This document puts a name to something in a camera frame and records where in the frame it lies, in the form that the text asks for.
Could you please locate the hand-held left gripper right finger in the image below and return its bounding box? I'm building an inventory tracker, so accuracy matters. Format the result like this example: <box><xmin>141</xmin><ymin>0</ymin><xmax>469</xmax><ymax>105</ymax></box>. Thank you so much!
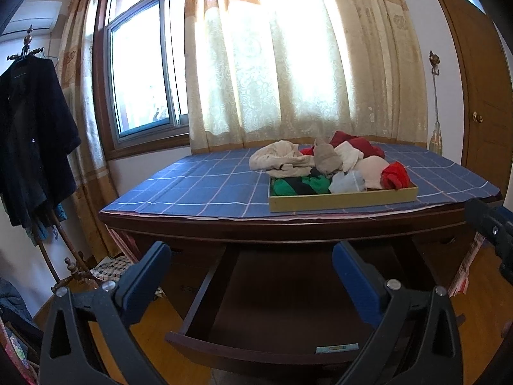
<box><xmin>332</xmin><ymin>241</ymin><xmax>461</xmax><ymax>385</ymax></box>

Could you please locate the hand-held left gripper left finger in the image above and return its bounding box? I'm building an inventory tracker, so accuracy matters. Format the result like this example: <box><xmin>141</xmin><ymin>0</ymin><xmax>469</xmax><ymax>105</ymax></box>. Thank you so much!
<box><xmin>39</xmin><ymin>241</ymin><xmax>173</xmax><ymax>385</ymax></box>

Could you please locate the dark wooden drawer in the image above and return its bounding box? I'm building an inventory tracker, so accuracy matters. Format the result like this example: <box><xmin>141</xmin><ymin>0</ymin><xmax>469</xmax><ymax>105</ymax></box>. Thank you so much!
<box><xmin>166</xmin><ymin>244</ymin><xmax>405</xmax><ymax>373</ymax></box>

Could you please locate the yellow cardboard tray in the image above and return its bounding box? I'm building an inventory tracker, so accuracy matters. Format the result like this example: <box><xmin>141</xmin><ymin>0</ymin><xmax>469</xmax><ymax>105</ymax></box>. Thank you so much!
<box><xmin>268</xmin><ymin>178</ymin><xmax>418</xmax><ymax>212</ymax></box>

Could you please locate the light blue underwear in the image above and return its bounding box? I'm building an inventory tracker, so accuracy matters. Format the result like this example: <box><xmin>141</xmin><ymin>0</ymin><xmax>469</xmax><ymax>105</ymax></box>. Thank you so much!
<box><xmin>329</xmin><ymin>170</ymin><xmax>367</xmax><ymax>194</ymax></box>

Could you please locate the small red underwear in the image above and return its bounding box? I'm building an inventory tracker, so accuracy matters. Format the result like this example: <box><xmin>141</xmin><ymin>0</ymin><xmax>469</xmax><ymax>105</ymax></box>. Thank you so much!
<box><xmin>381</xmin><ymin>161</ymin><xmax>411</xmax><ymax>190</ymax></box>

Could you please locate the green black striped underwear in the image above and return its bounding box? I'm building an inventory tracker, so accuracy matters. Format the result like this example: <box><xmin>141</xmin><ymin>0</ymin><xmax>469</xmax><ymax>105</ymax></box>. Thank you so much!
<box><xmin>273</xmin><ymin>168</ymin><xmax>333</xmax><ymax>197</ymax></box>

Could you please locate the white underwear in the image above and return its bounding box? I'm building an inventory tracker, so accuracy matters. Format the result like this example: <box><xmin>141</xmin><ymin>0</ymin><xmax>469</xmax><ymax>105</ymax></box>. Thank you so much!
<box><xmin>334</xmin><ymin>141</ymin><xmax>363</xmax><ymax>173</ymax></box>

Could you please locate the beige knit underwear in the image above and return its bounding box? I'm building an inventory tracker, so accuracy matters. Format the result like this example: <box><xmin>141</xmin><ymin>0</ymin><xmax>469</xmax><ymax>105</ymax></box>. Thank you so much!
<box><xmin>315</xmin><ymin>138</ymin><xmax>345</xmax><ymax>175</ymax></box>

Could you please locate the dark red underwear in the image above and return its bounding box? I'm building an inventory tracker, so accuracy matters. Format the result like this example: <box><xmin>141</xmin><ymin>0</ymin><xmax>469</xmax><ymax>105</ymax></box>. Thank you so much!
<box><xmin>329</xmin><ymin>130</ymin><xmax>385</xmax><ymax>160</ymax></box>

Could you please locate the cream dotted underwear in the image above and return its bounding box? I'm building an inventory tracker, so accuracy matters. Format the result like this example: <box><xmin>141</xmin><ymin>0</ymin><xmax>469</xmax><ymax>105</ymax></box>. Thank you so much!
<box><xmin>249</xmin><ymin>140</ymin><xmax>317</xmax><ymax>178</ymax></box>

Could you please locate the checkered cloth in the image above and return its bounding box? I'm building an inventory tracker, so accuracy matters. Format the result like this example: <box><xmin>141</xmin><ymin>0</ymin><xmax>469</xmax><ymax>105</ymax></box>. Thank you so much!
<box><xmin>91</xmin><ymin>257</ymin><xmax>137</xmax><ymax>283</ymax></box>

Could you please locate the wooden coat rack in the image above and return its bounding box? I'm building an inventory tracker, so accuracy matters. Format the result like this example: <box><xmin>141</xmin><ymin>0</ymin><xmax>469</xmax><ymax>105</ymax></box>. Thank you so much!
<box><xmin>6</xmin><ymin>26</ymin><xmax>101</xmax><ymax>293</ymax></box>

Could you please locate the dark wooden desk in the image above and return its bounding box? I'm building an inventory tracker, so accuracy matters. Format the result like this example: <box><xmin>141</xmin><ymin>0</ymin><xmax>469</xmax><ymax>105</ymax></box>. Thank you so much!
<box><xmin>98</xmin><ymin>196</ymin><xmax>503</xmax><ymax>317</ymax></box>

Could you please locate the blue plaid tablecloth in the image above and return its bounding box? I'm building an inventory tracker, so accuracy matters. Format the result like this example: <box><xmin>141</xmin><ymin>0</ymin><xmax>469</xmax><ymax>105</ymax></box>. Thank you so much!
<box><xmin>99</xmin><ymin>143</ymin><xmax>501</xmax><ymax>219</ymax></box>

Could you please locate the teal garment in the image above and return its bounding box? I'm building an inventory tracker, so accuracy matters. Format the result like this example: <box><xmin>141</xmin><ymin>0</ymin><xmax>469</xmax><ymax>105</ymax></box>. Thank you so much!
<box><xmin>28</xmin><ymin>204</ymin><xmax>65</xmax><ymax>245</ymax></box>

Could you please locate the blue grey jacket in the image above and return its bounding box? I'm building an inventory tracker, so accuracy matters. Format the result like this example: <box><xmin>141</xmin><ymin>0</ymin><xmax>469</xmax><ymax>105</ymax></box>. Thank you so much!
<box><xmin>0</xmin><ymin>277</ymin><xmax>41</xmax><ymax>346</ymax></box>

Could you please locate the colourful bag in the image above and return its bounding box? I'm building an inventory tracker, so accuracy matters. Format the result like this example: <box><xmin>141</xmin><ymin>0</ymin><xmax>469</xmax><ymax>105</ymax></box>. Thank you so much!
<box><xmin>0</xmin><ymin>321</ymin><xmax>41</xmax><ymax>385</ymax></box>

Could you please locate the dark navy coat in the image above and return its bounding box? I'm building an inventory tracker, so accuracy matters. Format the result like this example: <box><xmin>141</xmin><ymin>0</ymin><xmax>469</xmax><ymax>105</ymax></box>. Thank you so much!
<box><xmin>0</xmin><ymin>56</ymin><xmax>81</xmax><ymax>227</ymax></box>

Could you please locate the wooden framed window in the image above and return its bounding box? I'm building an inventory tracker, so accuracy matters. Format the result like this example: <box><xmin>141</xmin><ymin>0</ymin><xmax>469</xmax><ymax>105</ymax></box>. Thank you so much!
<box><xmin>94</xmin><ymin>0</ymin><xmax>191</xmax><ymax>159</ymax></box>

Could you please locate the cream lace curtain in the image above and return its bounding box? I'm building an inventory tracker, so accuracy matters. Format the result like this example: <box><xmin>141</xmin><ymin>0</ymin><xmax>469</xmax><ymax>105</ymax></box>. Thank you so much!
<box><xmin>184</xmin><ymin>0</ymin><xmax>429</xmax><ymax>155</ymax></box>

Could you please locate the white air conditioner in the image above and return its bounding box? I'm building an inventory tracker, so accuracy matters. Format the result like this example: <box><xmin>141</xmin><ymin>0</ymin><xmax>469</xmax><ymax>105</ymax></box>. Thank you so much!
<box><xmin>0</xmin><ymin>2</ymin><xmax>65</xmax><ymax>41</ymax></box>

